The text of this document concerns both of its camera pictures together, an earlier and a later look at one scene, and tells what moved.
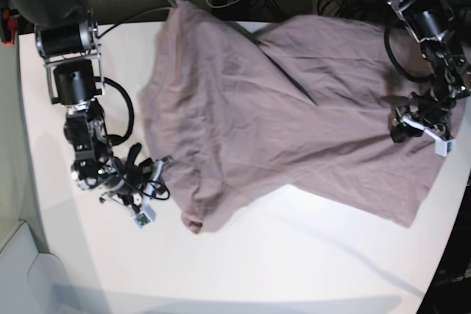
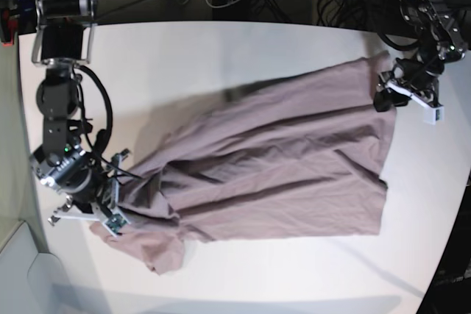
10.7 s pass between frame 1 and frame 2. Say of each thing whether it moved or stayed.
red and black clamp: stayed
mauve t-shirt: moved
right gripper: moved
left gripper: moved
